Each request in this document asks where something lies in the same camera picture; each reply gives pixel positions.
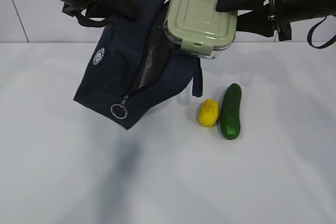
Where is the green cucumber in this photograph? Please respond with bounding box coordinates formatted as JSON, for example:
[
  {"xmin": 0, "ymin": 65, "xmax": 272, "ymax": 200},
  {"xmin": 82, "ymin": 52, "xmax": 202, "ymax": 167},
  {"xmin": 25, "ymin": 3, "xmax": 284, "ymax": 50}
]
[{"xmin": 219, "ymin": 83, "xmax": 242, "ymax": 140}]

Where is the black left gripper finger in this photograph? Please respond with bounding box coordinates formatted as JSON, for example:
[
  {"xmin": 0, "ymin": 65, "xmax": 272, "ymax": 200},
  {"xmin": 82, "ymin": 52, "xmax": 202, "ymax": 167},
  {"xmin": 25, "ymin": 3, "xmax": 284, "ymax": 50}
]
[{"xmin": 90, "ymin": 0, "xmax": 137, "ymax": 20}]

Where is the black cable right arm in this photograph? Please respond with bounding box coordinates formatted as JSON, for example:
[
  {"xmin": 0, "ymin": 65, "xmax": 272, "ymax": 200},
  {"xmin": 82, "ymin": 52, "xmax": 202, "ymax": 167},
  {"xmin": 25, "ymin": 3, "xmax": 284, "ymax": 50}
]
[{"xmin": 307, "ymin": 15, "xmax": 336, "ymax": 49}]

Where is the navy blue lunch bag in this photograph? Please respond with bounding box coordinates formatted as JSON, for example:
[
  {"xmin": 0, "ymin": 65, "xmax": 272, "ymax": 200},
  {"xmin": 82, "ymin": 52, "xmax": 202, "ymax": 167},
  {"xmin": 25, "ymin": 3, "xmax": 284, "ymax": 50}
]
[{"xmin": 73, "ymin": 0, "xmax": 203, "ymax": 129}]

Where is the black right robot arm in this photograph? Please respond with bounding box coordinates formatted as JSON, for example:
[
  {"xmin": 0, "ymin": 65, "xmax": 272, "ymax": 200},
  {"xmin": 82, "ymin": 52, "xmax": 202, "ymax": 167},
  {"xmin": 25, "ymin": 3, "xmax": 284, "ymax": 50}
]
[{"xmin": 216, "ymin": 0, "xmax": 335, "ymax": 41}]

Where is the yellow lemon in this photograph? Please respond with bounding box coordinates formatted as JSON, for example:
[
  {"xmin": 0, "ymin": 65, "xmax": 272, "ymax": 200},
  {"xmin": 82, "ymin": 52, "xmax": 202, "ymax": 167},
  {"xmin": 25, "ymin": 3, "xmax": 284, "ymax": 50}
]
[{"xmin": 198, "ymin": 99, "xmax": 219, "ymax": 127}]

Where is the green lid glass container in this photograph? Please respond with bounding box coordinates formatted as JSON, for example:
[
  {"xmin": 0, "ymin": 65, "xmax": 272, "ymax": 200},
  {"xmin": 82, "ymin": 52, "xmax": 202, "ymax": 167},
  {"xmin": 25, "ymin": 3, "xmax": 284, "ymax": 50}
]
[{"xmin": 164, "ymin": 0, "xmax": 237, "ymax": 59}]

